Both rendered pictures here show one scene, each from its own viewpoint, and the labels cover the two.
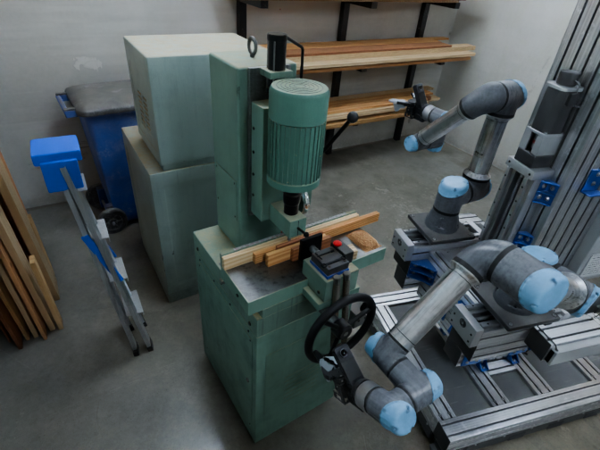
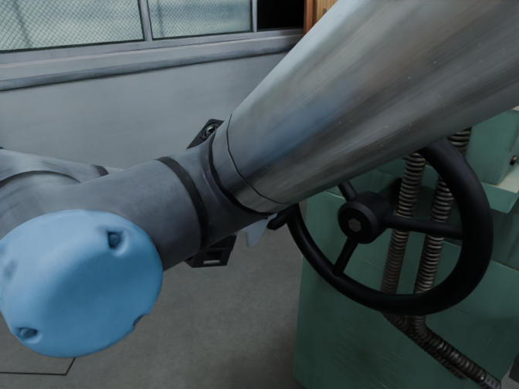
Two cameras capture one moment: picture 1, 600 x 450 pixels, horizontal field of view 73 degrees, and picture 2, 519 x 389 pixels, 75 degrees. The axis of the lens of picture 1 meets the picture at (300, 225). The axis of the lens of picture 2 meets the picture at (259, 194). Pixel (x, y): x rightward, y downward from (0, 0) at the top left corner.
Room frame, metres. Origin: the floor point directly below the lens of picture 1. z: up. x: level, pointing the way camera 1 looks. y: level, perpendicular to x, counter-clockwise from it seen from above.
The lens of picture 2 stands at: (0.71, -0.51, 1.06)
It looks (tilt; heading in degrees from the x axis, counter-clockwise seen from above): 30 degrees down; 81
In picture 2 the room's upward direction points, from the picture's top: straight up
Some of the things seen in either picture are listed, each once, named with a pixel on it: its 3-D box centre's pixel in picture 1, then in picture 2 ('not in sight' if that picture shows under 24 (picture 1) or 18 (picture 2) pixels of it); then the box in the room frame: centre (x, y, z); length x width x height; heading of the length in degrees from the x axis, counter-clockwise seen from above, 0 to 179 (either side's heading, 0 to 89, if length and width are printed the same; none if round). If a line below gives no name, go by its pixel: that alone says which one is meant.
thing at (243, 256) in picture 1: (295, 238); not in sight; (1.23, 0.01, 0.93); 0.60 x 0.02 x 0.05; 126
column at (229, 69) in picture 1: (251, 155); not in sight; (1.42, 0.21, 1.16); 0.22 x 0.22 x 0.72; 36
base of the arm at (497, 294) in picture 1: (519, 290); not in sight; (1.11, -0.81, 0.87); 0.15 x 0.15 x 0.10
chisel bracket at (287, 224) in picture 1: (287, 220); not in sight; (1.20, 0.05, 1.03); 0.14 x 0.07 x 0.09; 36
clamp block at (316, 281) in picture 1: (329, 273); (463, 123); (1.06, -0.12, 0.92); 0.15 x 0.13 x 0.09; 126
